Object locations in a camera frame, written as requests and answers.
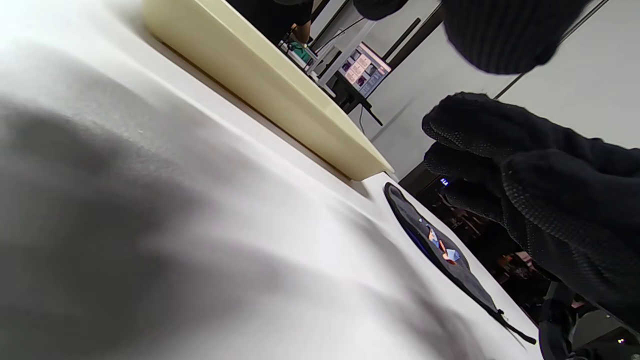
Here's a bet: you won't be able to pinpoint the blue and grey hand towel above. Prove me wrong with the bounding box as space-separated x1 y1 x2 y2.
384 182 537 346

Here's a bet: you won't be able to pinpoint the black monitor stand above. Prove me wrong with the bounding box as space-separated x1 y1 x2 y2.
330 75 383 126

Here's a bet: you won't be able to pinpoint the computer monitor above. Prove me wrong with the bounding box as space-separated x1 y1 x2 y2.
339 41 392 98

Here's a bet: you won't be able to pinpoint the person's left hand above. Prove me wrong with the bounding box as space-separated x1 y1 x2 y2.
352 0 640 331

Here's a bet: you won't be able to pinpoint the cream plastic tray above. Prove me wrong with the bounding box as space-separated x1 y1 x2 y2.
142 0 395 182

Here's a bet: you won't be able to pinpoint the green bag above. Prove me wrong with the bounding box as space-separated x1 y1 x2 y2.
287 40 313 66

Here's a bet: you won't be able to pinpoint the blue and orange paper scraps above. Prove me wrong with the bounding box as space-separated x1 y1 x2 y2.
425 227 462 265

